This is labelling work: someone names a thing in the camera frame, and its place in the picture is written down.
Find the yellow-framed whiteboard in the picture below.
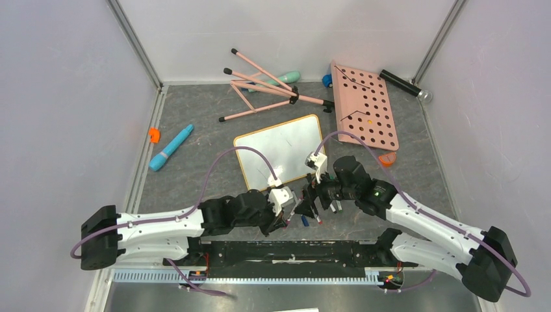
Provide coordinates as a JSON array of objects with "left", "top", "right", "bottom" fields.
[{"left": 233, "top": 114, "right": 322, "bottom": 190}]

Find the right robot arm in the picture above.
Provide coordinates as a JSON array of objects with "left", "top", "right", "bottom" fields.
[{"left": 302, "top": 152, "right": 517, "bottom": 302}]

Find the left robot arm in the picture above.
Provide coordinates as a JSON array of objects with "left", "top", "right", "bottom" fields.
[{"left": 71, "top": 187, "right": 301, "bottom": 271}]

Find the blue whiteboard marker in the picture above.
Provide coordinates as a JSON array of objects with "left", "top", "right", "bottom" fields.
[{"left": 301, "top": 215, "right": 309, "bottom": 227}]

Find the orange semicircle block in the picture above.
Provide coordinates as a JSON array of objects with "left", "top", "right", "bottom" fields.
[{"left": 378, "top": 151, "right": 397, "bottom": 168}]

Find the pink perforated board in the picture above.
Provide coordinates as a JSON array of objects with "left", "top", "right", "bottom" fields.
[{"left": 330, "top": 61, "right": 400, "bottom": 151}]

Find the blue toy car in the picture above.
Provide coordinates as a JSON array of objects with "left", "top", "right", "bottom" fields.
[{"left": 322, "top": 74, "right": 333, "bottom": 88}]

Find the large blue toy marker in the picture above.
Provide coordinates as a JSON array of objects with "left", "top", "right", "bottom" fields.
[{"left": 149, "top": 124, "right": 194, "bottom": 172}]

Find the pink folding easel stand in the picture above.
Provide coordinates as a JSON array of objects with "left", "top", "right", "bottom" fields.
[{"left": 218, "top": 47, "right": 335, "bottom": 123}]

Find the mint green toy marker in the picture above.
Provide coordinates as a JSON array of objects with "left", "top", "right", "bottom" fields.
[{"left": 241, "top": 71, "right": 301, "bottom": 93}]

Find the small orange clip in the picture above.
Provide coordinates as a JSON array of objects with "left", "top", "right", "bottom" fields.
[{"left": 148, "top": 127, "right": 160, "bottom": 144}]

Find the black flashlight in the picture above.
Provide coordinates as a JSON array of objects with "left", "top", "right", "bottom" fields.
[{"left": 379, "top": 70, "right": 433, "bottom": 103}]

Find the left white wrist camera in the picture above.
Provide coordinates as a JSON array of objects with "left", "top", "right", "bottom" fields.
[{"left": 268, "top": 187, "right": 296, "bottom": 216}]

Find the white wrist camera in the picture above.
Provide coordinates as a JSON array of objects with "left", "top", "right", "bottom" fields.
[
  {"left": 305, "top": 151, "right": 327, "bottom": 183},
  {"left": 268, "top": 187, "right": 296, "bottom": 216}
]

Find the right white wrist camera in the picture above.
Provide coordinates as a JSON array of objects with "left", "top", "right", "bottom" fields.
[{"left": 305, "top": 151, "right": 327, "bottom": 183}]

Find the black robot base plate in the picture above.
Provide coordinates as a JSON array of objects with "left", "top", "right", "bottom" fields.
[{"left": 174, "top": 239, "right": 400, "bottom": 278}]

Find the white slotted cable duct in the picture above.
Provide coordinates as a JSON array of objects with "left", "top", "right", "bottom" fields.
[{"left": 110, "top": 268, "right": 405, "bottom": 286}]

